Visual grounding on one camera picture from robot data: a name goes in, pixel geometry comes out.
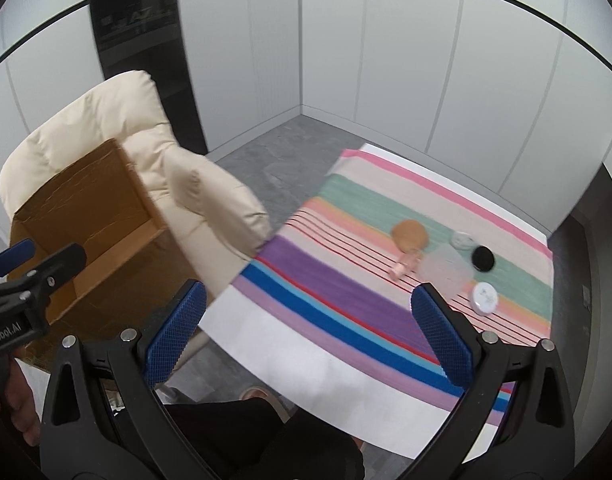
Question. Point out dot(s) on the small pink bottle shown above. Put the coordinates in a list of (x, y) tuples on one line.
[(403, 265)]

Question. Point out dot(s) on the black round compact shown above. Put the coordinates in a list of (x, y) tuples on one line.
[(482, 259)]

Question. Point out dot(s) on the striped colourful blanket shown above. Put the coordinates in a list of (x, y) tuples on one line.
[(336, 300)]

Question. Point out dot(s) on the cream padded armchair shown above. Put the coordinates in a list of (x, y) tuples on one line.
[(136, 125)]

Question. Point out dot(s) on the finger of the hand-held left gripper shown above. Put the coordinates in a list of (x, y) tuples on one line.
[(61, 262), (13, 255)]

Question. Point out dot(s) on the brown round puff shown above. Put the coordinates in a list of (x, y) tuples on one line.
[(408, 234)]

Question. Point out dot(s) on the light slipper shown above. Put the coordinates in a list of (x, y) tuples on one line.
[(256, 392)]

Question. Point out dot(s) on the person's black trouser legs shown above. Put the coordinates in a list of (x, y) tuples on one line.
[(246, 440)]

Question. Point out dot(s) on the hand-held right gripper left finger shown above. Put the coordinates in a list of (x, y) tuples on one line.
[(178, 330)]

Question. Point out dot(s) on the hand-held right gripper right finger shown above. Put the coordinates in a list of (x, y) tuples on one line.
[(441, 335)]

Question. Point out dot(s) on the dark glass door panel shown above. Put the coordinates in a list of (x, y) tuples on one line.
[(136, 35)]

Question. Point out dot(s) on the person's left hand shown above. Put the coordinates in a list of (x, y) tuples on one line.
[(16, 405)]

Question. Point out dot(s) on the brown cardboard box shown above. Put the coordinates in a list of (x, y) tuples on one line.
[(86, 195)]

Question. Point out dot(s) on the clear plastic container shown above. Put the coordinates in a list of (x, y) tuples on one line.
[(443, 267)]

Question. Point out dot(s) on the small grey round lid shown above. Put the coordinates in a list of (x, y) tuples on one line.
[(462, 239)]

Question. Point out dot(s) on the white round jar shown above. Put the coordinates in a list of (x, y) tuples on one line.
[(484, 298)]

